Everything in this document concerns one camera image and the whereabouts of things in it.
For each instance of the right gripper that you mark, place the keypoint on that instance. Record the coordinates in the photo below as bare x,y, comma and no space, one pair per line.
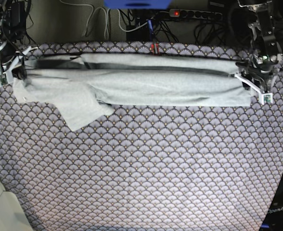
7,54

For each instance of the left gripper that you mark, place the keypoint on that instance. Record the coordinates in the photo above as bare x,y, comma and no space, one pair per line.
262,68

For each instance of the light grey T-shirt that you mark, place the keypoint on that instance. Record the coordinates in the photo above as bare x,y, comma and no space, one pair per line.
84,87

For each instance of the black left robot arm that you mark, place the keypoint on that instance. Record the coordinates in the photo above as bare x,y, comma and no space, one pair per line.
265,51

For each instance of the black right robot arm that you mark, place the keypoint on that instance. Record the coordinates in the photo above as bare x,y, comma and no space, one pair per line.
9,33

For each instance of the black power brick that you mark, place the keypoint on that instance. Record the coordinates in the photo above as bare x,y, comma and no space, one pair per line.
18,13

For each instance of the black power strip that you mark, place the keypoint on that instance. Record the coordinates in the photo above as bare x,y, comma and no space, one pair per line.
194,14

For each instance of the red table clamp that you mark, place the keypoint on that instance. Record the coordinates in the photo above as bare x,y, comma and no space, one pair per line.
155,48

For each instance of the black power adapter box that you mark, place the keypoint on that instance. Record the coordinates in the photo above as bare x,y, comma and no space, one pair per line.
141,34

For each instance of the fan-patterned grey tablecloth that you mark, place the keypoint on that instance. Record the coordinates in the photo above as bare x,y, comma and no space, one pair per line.
146,168

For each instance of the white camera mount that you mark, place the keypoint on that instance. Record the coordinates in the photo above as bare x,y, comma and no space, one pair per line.
6,70
257,89

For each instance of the blue mount plate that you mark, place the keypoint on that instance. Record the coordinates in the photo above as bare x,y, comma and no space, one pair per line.
137,4

